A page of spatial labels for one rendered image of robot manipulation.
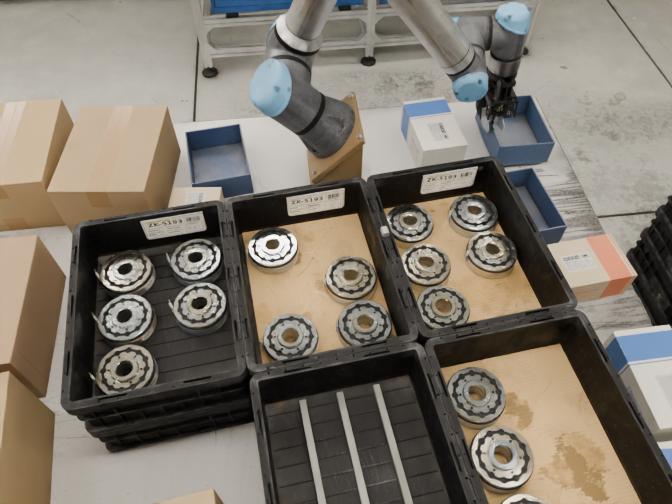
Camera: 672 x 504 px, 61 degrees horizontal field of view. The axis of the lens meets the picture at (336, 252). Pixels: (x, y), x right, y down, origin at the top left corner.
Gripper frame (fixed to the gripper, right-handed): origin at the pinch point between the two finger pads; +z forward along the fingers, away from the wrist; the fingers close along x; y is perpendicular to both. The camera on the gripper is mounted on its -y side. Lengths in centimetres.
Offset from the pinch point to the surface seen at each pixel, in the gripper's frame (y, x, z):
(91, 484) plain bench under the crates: 83, -95, 0
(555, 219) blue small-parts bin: 32.2, 8.5, 2.8
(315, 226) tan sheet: 36, -49, -10
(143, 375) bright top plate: 70, -82, -15
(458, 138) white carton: 6.5, -10.1, -3.0
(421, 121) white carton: -1.0, -18.5, -3.6
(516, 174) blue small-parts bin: 17.5, 2.9, 1.4
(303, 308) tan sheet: 57, -53, -10
